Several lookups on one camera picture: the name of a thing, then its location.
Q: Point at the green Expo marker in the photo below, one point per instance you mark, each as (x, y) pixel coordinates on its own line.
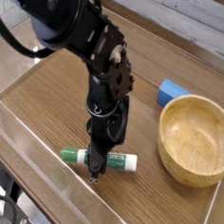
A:
(116, 161)

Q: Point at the clear acrylic tray wall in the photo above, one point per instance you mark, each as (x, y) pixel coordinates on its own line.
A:
(44, 111)

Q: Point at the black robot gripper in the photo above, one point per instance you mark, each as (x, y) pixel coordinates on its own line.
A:
(105, 131)

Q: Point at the brown wooden bowl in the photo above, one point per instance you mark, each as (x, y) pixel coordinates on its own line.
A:
(191, 140)

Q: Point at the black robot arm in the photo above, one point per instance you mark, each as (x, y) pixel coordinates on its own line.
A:
(81, 27)

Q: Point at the black metal stand base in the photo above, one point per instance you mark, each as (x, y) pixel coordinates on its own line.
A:
(17, 215)

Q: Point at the blue foam block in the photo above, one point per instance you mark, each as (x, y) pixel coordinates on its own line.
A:
(169, 90)

